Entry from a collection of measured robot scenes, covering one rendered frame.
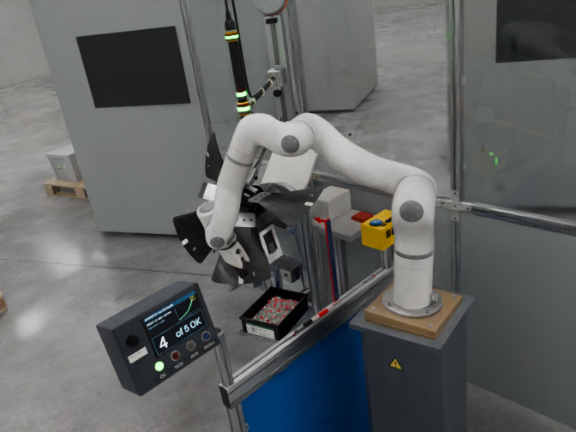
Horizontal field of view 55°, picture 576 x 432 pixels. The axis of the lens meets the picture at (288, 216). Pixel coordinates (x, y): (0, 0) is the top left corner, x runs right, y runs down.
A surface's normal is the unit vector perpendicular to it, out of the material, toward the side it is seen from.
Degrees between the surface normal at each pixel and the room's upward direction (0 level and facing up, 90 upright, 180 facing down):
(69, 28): 90
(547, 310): 90
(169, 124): 90
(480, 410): 0
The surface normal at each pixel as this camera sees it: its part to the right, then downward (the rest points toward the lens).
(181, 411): -0.13, -0.91
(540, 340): -0.70, 0.37
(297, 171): -0.62, -0.29
